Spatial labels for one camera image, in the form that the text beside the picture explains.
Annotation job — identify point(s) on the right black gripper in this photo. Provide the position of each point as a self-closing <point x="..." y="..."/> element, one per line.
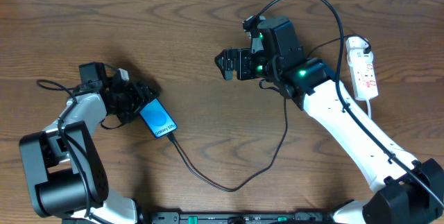
<point x="241" y="64"/>

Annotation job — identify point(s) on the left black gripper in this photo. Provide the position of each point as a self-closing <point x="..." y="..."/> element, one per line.
<point x="139" y="95"/>

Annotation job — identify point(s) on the blue Galaxy smartphone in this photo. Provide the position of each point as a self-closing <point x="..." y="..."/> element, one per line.
<point x="157" y="119"/>

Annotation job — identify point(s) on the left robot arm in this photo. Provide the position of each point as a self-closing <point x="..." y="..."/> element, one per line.
<point x="64" y="173"/>

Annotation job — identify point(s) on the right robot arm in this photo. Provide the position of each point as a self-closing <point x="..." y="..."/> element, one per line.
<point x="405" y="190"/>

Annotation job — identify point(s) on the white power strip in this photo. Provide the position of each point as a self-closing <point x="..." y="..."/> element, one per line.
<point x="360" y="61"/>

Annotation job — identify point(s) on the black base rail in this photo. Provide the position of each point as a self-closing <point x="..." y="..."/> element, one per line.
<point x="175" y="216"/>

